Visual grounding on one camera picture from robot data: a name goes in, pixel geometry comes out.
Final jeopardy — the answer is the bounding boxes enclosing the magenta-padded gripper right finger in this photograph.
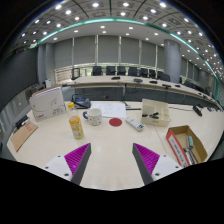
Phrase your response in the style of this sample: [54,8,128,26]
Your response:
[131,142,184,186]

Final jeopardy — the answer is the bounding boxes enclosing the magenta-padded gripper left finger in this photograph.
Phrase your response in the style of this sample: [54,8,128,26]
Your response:
[42,142,92,186]

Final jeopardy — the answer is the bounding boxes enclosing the yellow-capped clear drink bottle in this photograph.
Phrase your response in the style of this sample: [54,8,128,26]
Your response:
[67,101,85,140]

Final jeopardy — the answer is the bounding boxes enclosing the white remote control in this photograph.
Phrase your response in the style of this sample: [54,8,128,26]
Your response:
[125,115,145,132]

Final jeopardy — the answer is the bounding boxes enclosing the open cardboard box red label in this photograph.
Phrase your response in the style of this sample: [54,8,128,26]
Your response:
[165,124,209,168]

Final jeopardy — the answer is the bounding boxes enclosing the black markers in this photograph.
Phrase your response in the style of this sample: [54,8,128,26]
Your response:
[141,112,160,120]

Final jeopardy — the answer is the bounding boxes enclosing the flat round red coaster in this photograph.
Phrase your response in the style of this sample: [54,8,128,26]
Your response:
[108,117,123,128]

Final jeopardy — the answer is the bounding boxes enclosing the white compartment organizer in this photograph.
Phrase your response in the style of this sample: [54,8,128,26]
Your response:
[140,98,172,128]

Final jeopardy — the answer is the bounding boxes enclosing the black conference desk unit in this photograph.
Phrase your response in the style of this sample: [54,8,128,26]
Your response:
[70,93,92,110]

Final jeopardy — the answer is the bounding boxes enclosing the white printed paper sheet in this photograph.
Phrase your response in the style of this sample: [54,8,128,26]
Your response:
[89,101,128,119]

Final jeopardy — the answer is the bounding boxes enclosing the brown flat cardboard envelope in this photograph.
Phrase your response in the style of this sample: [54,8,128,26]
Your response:
[10,119,39,153]

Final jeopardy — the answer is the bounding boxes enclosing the white cardboard box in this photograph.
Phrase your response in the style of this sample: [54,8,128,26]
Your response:
[28,85,67,123]

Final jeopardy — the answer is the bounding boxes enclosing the small black device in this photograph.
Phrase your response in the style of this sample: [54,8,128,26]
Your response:
[14,114,30,129]

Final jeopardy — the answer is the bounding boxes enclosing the black tabletop microphone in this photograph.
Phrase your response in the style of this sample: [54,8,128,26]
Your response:
[192,105,203,117]

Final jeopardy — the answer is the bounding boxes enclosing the black desk microphone units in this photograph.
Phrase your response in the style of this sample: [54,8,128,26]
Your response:
[110,75,183,89]

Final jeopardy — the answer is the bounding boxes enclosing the long curved conference desk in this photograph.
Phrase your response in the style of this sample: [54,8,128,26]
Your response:
[61,74,223,109]

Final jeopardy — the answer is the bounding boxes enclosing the row of black chairs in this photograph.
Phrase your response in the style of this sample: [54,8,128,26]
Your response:
[70,65,201,91]

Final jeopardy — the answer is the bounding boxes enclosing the ceiling lights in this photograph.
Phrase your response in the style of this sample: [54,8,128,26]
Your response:
[19,1,224,78]

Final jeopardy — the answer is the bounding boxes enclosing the white dotted mug blue handle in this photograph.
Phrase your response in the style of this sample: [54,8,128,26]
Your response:
[82,107,103,127]

